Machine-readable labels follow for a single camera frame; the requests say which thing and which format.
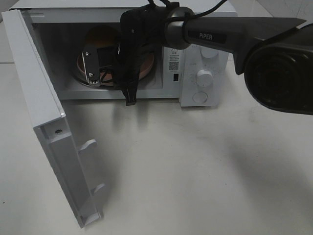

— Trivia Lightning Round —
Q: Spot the round white door button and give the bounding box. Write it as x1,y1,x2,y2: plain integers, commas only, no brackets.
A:
192,92,208,104

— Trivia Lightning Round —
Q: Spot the white microwave door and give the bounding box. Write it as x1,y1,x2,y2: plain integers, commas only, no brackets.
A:
2,10,101,228

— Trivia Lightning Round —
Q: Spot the pink round plate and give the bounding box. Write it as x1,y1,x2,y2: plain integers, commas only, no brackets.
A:
76,53,155,87

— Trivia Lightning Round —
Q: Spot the white timer knob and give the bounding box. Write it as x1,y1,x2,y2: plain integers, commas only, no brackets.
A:
196,70,213,87

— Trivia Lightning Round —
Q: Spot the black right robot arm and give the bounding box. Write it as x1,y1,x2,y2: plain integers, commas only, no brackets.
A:
97,3,313,115

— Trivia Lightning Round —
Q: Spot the white microwave oven body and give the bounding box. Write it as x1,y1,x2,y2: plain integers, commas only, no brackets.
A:
2,0,228,110

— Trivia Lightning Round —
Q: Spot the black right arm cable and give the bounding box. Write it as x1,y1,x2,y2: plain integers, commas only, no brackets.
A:
100,70,115,85

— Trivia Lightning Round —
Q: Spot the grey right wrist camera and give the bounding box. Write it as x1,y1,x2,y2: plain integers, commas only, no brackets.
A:
82,44,100,87

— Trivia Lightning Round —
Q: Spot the white warning label sticker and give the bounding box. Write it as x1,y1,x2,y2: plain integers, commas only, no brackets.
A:
167,48,183,72

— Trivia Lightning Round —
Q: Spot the burger with lettuce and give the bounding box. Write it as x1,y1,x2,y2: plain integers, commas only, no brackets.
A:
85,25,120,48

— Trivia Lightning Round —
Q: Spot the upper white power knob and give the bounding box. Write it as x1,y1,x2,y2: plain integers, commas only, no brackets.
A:
200,47,219,59

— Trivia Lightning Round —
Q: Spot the glass microwave turntable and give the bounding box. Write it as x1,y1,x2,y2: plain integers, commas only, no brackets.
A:
70,71,102,89

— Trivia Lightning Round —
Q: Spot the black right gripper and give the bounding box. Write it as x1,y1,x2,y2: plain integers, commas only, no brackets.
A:
97,42,154,106

